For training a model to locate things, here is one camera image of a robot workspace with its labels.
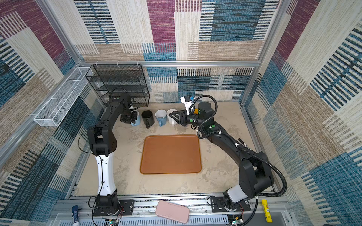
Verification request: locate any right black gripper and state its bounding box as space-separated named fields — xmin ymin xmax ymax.
xmin=170 ymin=108 xmax=205 ymax=127

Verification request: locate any black mug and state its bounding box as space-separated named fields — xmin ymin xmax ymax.
xmin=141 ymin=110 xmax=155 ymax=129

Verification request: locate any light blue mug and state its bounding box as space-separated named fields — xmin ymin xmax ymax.
xmin=131 ymin=110 xmax=141 ymax=126

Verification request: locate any white wire wall basket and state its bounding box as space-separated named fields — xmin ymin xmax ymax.
xmin=34 ymin=67 xmax=89 ymax=127

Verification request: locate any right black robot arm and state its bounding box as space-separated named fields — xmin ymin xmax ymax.
xmin=170 ymin=95 xmax=288 ymax=211

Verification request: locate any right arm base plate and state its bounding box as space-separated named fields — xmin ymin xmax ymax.
xmin=206 ymin=196 xmax=251 ymax=212

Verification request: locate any blue white marker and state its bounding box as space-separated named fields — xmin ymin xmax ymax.
xmin=72 ymin=205 xmax=80 ymax=226

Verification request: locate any yellow marker right rail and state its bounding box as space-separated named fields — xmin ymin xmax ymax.
xmin=262 ymin=199 xmax=272 ymax=223

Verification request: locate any black marker on floor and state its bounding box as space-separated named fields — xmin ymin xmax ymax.
xmin=238 ymin=138 xmax=249 ymax=148

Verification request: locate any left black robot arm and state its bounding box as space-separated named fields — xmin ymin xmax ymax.
xmin=86 ymin=87 xmax=137 ymax=216

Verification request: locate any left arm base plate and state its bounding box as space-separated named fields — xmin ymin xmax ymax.
xmin=92 ymin=200 xmax=134 ymax=217

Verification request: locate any blue patterned mug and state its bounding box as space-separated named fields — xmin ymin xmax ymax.
xmin=155 ymin=109 xmax=168 ymax=127

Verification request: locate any black mesh shelf rack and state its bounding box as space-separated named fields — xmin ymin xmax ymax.
xmin=85 ymin=64 xmax=150 ymax=107

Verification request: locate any white faceted mug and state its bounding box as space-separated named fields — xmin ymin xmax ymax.
xmin=167 ymin=109 xmax=177 ymax=126

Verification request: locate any brown serving tray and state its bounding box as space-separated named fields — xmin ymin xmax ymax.
xmin=140 ymin=135 xmax=202 ymax=175

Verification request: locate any pink pouch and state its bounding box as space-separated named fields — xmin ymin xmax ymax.
xmin=155 ymin=200 xmax=189 ymax=224

